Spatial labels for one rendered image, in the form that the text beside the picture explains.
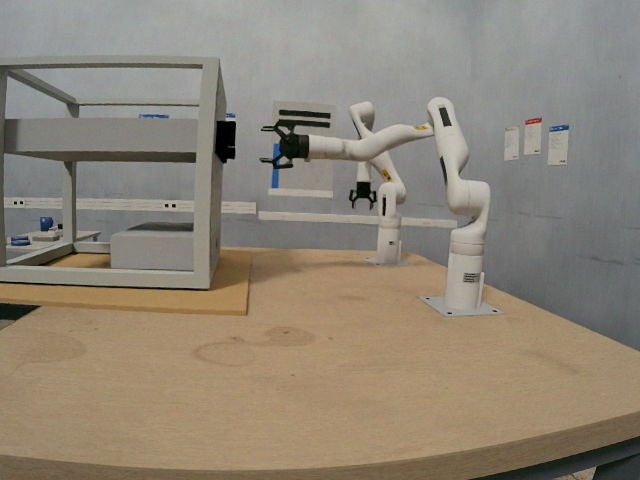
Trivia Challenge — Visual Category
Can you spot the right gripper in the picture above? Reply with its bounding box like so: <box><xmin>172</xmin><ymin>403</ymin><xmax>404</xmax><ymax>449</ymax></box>
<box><xmin>349</xmin><ymin>182</ymin><xmax>377</xmax><ymax>210</ymax></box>

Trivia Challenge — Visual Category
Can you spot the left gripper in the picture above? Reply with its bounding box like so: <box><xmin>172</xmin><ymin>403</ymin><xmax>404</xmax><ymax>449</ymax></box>
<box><xmin>259</xmin><ymin>121</ymin><xmax>310</xmax><ymax>169</ymax></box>

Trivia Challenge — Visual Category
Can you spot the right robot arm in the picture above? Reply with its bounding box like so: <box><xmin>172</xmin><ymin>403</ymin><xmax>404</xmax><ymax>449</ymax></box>
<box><xmin>349</xmin><ymin>102</ymin><xmax>407</xmax><ymax>263</ymax></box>

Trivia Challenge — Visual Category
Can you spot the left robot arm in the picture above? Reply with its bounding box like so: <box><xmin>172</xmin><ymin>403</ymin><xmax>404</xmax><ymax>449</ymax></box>
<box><xmin>304</xmin><ymin>97</ymin><xmax>491</xmax><ymax>310</ymax></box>

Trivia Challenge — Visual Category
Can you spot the tan flat wooden board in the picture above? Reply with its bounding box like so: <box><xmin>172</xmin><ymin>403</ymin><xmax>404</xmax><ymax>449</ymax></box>
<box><xmin>0</xmin><ymin>250</ymin><xmax>252</xmax><ymax>316</ymax></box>

